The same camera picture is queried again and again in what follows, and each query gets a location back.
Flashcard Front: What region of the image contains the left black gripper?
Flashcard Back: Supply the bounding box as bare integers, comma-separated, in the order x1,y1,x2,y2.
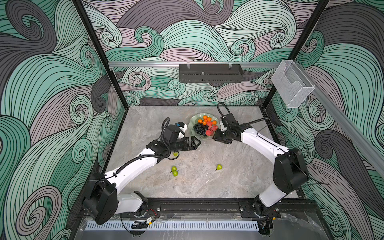
168,136,201,153

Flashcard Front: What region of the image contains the dark fake grape bunch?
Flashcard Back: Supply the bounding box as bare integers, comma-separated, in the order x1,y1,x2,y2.
194,123,209,136

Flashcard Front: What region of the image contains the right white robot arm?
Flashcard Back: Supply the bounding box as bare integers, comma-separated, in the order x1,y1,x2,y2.
213,128,310,208

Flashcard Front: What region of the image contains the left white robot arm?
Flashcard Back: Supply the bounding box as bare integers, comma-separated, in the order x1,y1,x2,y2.
83,137,201,225

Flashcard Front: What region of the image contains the black perforated metal tray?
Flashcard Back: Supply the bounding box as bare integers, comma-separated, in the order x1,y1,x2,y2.
179,65,244,85

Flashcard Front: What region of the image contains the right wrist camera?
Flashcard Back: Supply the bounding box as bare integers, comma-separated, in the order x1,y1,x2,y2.
221,113,239,129

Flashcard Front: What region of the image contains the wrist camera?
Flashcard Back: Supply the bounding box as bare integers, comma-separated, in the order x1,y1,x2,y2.
176,122,188,140
221,113,239,129

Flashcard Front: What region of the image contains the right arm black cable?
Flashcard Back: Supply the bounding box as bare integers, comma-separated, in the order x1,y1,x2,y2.
216,101,272,127

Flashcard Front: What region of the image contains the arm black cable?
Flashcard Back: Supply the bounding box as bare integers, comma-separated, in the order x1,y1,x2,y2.
216,101,272,127
160,116,181,160

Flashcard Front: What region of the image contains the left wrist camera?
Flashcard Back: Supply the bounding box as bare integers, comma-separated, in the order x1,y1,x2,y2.
176,122,188,140

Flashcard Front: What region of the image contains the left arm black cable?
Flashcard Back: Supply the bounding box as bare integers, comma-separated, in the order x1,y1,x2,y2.
160,116,181,160

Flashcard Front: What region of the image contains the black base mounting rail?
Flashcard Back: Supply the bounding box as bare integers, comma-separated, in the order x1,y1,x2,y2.
80,197,320,220

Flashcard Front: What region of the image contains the aluminium rail back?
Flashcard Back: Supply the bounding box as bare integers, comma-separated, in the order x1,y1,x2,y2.
108,61,280,69

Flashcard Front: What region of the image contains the aluminium rail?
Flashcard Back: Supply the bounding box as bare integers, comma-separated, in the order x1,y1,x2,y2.
108,61,280,69
299,65,384,176

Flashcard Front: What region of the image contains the clear plastic wall bin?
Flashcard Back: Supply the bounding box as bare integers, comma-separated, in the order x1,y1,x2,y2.
271,60,315,109

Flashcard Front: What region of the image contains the aluminium rail right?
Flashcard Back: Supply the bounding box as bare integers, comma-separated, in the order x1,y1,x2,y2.
299,65,384,176

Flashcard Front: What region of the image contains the white slotted cable duct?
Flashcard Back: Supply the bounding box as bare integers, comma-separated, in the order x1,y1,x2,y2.
85,221,259,232

